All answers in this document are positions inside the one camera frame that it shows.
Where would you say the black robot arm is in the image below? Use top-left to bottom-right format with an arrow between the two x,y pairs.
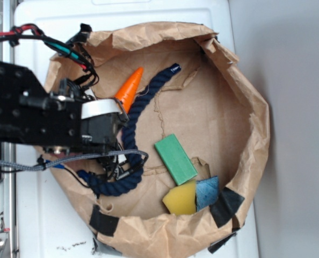
0,62 -> 128,196

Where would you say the green rectangular block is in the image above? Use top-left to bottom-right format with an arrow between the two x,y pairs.
154,134 -> 198,185

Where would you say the red green black cable bundle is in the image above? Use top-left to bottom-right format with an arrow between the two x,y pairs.
0,23 -> 99,89

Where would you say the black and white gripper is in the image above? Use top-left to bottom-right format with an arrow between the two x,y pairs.
80,98 -> 129,153

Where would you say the grey braided cable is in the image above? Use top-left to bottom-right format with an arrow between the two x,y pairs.
0,149 -> 149,173

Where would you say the orange toy carrot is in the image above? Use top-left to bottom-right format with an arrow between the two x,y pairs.
114,67 -> 144,113

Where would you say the dark blue thick rope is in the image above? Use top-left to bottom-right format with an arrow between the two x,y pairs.
77,62 -> 182,197

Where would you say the brown paper bag bin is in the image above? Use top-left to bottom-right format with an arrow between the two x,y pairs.
52,22 -> 270,257

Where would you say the white plastic tray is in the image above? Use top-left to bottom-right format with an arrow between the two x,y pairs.
13,0 -> 260,258

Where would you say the aluminium frame rail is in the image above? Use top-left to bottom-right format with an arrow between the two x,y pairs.
0,1 -> 19,257

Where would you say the yellow and blue sponge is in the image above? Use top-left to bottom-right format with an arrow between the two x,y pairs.
162,176 -> 219,216

